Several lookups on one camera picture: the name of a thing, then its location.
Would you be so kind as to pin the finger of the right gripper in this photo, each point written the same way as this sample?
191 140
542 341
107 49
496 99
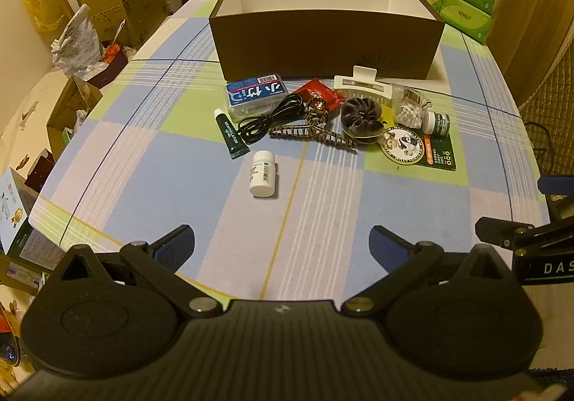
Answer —
498 232
556 185

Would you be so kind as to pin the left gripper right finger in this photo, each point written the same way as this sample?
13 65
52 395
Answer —
407 266

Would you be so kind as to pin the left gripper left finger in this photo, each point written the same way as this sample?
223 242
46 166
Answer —
154 266

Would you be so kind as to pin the Mentholatum lip salve card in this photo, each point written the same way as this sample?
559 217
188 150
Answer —
429 146

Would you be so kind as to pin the white pill bottle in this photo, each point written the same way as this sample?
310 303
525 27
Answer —
262 175

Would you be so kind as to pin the brown velvet scrunchie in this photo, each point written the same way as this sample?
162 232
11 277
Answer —
361 119

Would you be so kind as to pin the cotton swab bag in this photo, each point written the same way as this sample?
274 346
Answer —
408 106

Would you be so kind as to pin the leopard print hair clip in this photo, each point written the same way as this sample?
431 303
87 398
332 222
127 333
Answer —
314 128

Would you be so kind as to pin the red snack packet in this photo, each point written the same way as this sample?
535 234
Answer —
316 89

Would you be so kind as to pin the white hair claw clip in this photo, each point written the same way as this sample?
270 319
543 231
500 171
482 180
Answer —
362 83

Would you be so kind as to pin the blue floss pick box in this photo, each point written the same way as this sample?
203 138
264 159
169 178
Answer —
254 96

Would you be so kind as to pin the checkered tablecloth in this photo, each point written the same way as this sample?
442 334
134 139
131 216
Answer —
151 157

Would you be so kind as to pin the open small cardboard box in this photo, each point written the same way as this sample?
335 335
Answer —
76 94

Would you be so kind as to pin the dark tray with items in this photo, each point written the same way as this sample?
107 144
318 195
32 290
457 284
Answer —
114 60

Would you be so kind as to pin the white crumpled plastic bag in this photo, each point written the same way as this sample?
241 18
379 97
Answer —
78 51

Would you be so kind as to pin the brown cardboard storage box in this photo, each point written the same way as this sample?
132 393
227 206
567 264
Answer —
324 38

